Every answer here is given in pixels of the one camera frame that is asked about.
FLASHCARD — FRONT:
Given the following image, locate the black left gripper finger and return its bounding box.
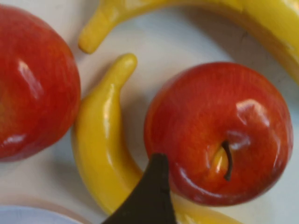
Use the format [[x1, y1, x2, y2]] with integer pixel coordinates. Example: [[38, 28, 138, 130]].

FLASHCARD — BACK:
[[100, 153, 176, 224]]

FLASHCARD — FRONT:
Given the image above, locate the red apple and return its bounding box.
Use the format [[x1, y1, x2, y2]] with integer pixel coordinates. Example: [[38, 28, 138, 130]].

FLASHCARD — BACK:
[[143, 62, 294, 208], [0, 4, 82, 163]]

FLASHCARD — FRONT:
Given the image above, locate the yellow banana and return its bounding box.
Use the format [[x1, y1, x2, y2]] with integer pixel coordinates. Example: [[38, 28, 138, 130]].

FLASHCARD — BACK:
[[71, 53, 246, 224], [78, 0, 299, 82]]

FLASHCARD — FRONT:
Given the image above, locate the pink plastic plate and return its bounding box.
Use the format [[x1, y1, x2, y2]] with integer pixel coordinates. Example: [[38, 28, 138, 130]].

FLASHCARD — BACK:
[[0, 199, 92, 224]]

